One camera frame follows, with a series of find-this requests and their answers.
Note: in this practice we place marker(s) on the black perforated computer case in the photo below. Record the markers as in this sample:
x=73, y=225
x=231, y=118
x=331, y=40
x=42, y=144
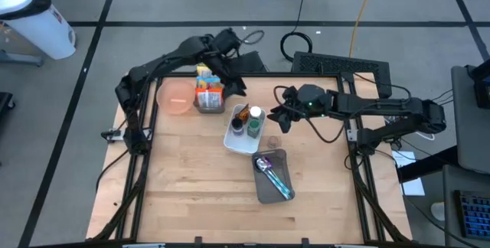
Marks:
x=344, y=64

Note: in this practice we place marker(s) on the white trash can black rim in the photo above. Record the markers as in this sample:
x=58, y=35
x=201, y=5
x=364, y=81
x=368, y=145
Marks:
x=42, y=33

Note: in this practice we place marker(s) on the black aluminium table frame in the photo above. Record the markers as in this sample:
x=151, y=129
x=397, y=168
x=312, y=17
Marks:
x=153, y=171

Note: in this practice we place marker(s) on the white computer mouse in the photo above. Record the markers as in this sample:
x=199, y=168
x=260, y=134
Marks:
x=438, y=211

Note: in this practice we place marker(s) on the white paper sheet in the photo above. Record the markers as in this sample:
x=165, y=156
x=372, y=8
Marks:
x=415, y=186

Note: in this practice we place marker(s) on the yellow red blue snack bag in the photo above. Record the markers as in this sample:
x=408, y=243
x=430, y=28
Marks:
x=208, y=81

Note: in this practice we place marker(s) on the black wedge shaped device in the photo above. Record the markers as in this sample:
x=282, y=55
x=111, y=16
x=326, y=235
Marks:
x=252, y=63

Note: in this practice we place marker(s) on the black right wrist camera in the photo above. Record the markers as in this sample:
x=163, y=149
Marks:
x=291, y=93

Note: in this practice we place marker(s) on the grey rectangular tray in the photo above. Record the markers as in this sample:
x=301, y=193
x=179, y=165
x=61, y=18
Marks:
x=268, y=193

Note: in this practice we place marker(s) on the backlit black keyboard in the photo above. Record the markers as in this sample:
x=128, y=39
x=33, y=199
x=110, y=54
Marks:
x=474, y=213

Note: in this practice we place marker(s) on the purple label spice jar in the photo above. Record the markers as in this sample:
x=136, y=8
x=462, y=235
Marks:
x=237, y=125

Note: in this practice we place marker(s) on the silver arm base bracket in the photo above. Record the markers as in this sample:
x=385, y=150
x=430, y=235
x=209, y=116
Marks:
x=352, y=135
x=115, y=136

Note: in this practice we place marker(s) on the black desk base bar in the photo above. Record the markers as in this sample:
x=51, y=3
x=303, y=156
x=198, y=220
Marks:
x=425, y=165

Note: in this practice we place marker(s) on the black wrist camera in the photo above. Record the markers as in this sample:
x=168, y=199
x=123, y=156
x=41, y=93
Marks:
x=291, y=93
x=226, y=40

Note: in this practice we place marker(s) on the grey desk foot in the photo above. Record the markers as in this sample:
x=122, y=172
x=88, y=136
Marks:
x=23, y=59

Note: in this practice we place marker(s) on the white rectangular tray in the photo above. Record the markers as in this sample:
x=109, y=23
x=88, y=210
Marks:
x=241, y=144

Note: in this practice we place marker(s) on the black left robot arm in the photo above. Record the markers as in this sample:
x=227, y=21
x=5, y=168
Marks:
x=161, y=62

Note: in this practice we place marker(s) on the teal silicone spatula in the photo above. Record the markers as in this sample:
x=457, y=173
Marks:
x=279, y=185

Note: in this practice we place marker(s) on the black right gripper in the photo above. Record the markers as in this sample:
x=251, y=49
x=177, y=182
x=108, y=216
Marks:
x=293, y=111

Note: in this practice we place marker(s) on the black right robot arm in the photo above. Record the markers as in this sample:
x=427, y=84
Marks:
x=383, y=106

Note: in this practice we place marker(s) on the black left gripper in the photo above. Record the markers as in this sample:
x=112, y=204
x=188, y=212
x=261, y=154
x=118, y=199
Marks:
x=226, y=70

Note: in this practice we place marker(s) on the green label spice jar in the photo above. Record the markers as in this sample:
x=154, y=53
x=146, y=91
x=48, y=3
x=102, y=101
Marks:
x=254, y=125

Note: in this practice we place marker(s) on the orange ramen packet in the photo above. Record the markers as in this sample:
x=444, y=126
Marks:
x=208, y=98

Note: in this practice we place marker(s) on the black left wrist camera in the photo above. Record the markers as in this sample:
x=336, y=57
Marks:
x=226, y=40

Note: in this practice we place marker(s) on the grey desk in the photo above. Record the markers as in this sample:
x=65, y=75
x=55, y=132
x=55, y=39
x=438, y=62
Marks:
x=471, y=133
x=449, y=202

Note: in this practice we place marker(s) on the pink plastic bowl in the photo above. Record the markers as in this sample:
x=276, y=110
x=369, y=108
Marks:
x=176, y=100

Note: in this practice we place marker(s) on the orange brown candy pack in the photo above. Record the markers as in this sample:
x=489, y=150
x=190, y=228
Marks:
x=243, y=113

